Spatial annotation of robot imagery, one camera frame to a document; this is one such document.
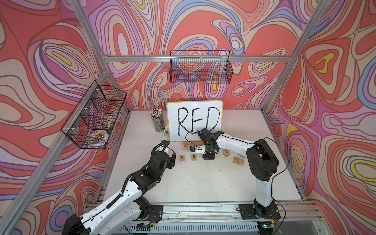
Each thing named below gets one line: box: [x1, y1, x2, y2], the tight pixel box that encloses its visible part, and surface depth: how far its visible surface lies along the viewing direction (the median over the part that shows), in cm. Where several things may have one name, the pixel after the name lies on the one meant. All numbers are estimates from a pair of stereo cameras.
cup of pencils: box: [149, 107, 165, 133], surface depth 98 cm
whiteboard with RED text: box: [166, 100, 224, 143], surface depth 90 cm
